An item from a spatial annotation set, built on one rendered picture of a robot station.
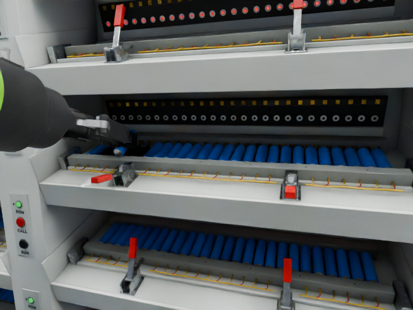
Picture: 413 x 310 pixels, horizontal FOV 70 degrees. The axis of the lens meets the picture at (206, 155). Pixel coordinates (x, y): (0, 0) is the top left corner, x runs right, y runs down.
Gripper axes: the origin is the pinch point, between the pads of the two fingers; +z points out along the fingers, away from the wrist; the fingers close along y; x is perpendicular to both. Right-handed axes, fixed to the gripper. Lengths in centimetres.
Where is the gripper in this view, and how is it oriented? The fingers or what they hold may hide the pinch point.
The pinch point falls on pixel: (119, 138)
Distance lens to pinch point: 55.0
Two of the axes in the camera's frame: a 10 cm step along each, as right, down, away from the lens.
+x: -0.6, 10.0, -0.8
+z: 2.7, 0.9, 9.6
